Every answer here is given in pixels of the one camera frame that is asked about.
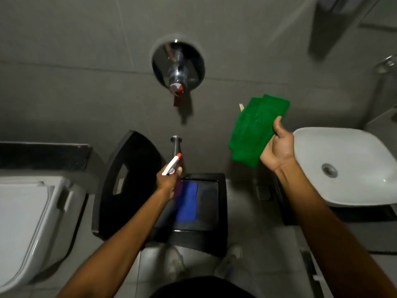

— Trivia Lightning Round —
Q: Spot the person's left hand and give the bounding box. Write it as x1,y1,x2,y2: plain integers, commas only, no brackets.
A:
155,165,183,200

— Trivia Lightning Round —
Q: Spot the person's right hand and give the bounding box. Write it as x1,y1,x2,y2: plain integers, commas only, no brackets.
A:
259,116,296,173

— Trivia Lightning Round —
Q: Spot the white spray bottle red nozzle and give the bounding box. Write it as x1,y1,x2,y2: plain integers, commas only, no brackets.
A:
161,153,182,199

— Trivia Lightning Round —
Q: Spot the green microfiber cloth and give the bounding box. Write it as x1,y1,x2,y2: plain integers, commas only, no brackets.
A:
228,94,291,168

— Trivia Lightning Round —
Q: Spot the person's right forearm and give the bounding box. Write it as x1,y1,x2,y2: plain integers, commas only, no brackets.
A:
274,158,397,298

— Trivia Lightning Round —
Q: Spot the person's left forearm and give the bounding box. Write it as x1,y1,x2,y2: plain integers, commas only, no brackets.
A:
57,187,173,298

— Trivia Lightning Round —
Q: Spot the blue bag in bin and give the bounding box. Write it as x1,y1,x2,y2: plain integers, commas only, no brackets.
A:
176,181,198,222

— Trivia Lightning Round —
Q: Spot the black trash bin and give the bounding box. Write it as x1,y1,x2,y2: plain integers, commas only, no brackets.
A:
149,173,228,258

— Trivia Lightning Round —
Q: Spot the chrome basin drain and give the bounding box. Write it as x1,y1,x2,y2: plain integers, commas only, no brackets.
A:
322,163,338,178

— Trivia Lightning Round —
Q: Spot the white ceramic wash basin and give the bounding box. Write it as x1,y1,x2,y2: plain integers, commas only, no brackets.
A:
293,127,397,208

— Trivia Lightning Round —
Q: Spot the person's left shoe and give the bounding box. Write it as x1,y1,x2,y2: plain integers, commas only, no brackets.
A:
161,245,187,281

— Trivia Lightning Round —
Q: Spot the person's shoe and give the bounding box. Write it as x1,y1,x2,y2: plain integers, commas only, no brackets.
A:
161,245,187,281
214,244,244,280

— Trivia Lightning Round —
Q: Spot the person's right shoe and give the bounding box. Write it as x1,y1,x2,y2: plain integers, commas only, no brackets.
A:
214,244,244,280

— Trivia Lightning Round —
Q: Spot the black basin counter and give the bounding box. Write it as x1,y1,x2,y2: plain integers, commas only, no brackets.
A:
273,174,397,227

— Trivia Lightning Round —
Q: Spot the person's black shirt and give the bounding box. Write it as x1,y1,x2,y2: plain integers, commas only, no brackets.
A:
150,275,257,298

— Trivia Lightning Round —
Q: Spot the chrome basin faucet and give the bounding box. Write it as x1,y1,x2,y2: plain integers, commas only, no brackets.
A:
374,54,397,75

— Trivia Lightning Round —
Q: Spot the black stone ledge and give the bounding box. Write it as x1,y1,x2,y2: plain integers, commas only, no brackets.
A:
0,142,93,171

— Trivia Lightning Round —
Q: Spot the white toilet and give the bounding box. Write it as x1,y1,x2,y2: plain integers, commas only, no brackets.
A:
0,175,87,294

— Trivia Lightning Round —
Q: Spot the chrome wall pipe stub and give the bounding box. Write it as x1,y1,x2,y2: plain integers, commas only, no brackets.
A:
170,135,183,162

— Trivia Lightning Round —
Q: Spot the chrome wall flush valve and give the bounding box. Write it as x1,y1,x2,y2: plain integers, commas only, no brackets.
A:
151,40,206,107

